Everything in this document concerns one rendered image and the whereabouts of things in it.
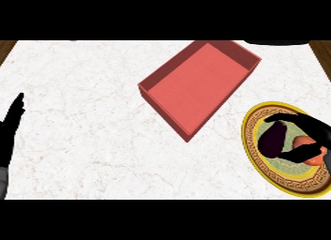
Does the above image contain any black round object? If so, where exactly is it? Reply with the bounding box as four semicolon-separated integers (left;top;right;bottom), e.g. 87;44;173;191
244;40;309;47

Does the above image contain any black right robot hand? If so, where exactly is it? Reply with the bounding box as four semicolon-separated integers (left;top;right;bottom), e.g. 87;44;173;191
263;112;331;164

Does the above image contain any red cardboard box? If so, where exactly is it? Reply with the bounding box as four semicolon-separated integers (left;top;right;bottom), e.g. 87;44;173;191
137;40;263;143

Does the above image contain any yellow patterned plate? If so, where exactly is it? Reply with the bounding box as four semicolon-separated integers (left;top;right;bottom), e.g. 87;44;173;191
239;100;331;199

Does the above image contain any orange round fruit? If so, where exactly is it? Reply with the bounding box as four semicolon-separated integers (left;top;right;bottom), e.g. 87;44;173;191
292;135;328;166

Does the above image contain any dark purple eggplant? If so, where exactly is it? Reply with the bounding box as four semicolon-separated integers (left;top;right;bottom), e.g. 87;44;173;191
255;120;288;158

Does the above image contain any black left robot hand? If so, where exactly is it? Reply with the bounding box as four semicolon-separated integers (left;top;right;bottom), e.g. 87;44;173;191
0;92;26;172

